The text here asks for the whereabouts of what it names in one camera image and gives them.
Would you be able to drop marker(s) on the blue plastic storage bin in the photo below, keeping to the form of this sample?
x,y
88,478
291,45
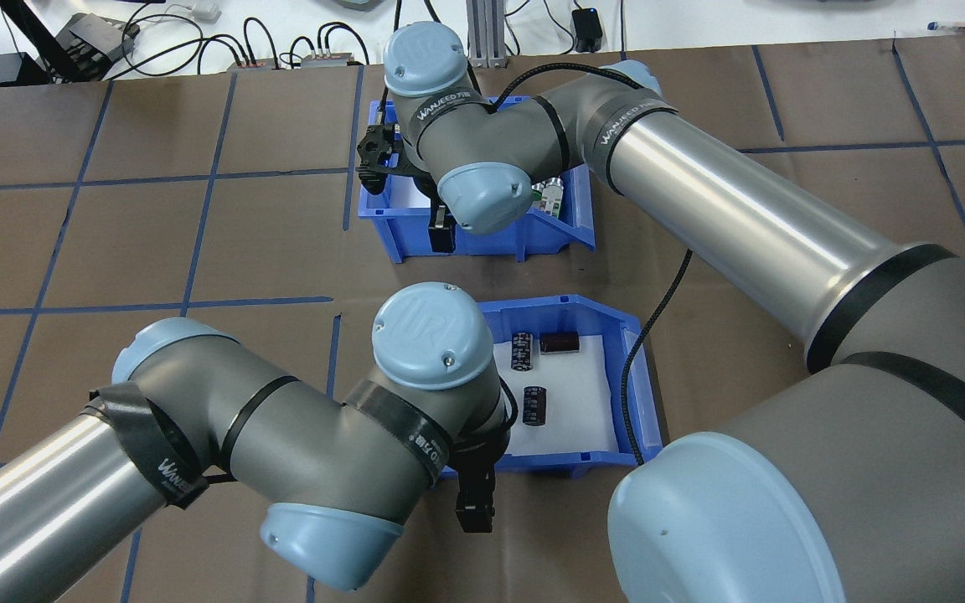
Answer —
x,y
591,314
549,239

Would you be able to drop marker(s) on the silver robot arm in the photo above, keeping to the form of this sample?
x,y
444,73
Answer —
x,y
307,444
742,209

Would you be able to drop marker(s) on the black printed capacitor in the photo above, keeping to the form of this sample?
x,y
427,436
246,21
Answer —
x,y
522,352
535,406

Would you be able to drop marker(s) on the brown capacitor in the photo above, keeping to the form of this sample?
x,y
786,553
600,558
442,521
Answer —
x,y
559,342

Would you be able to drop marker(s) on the black power adapter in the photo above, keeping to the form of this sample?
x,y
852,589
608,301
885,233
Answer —
x,y
588,32

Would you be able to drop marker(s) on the white plug adapter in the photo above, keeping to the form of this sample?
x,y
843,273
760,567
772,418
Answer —
x,y
202,10

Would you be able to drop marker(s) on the black metal stand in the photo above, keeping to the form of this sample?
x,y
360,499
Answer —
x,y
89,42

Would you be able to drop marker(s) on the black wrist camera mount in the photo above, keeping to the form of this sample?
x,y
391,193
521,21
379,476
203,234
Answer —
x,y
378,155

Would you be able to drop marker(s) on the green push button switch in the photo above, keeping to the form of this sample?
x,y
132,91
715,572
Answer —
x,y
537,193

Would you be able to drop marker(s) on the aluminium profile post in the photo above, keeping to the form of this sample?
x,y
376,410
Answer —
x,y
487,33

